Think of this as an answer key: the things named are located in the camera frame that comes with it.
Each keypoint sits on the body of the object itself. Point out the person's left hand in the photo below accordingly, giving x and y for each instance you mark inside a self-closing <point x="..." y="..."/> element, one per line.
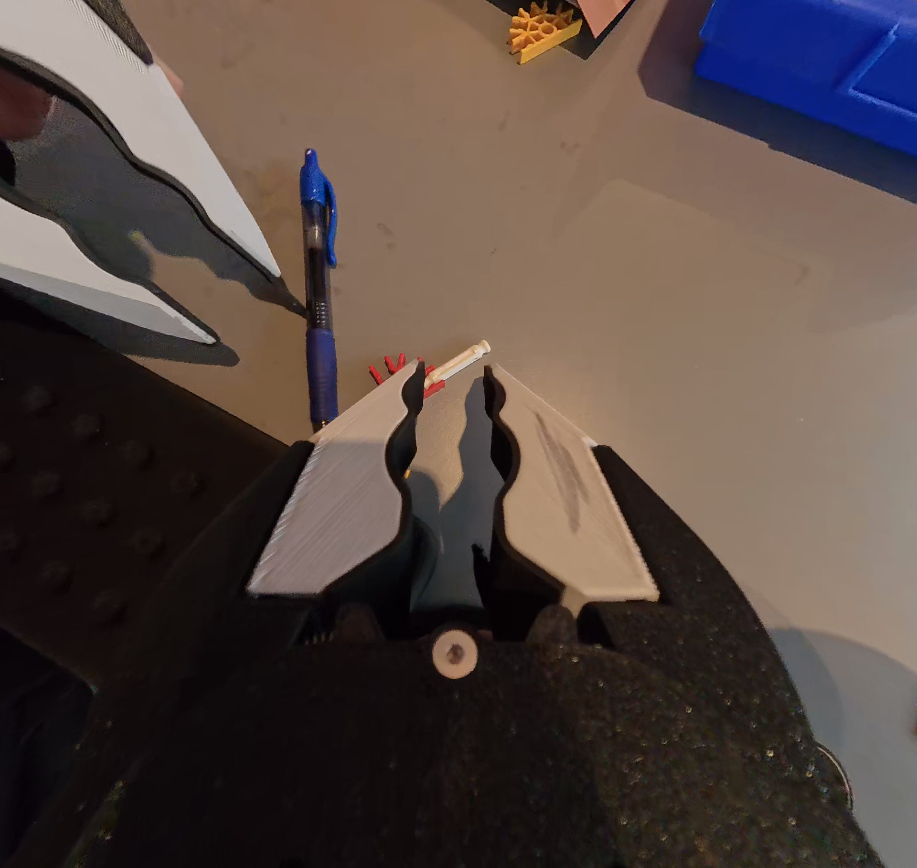
<point x="25" y="108"/>

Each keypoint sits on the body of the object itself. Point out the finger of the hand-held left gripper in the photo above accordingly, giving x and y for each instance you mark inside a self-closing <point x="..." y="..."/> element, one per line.
<point x="71" y="273"/>
<point x="71" y="37"/>

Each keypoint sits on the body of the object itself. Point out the yellow half-round connector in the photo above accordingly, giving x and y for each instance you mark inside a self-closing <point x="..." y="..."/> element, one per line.
<point x="544" y="26"/>

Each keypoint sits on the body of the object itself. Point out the blue plastic bin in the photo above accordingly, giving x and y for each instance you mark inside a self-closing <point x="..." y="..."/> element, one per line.
<point x="788" y="37"/>

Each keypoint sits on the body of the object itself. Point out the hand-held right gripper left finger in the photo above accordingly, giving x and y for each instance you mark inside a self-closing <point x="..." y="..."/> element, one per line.
<point x="337" y="510"/>

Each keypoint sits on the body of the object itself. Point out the blue pen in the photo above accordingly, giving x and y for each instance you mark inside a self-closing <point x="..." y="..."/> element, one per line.
<point x="320" y="373"/>

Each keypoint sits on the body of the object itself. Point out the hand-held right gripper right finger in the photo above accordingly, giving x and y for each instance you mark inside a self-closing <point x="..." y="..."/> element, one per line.
<point x="566" y="510"/>

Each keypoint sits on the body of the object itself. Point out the red plastic connector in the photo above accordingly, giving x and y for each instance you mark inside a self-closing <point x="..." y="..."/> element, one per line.
<point x="392" y="366"/>

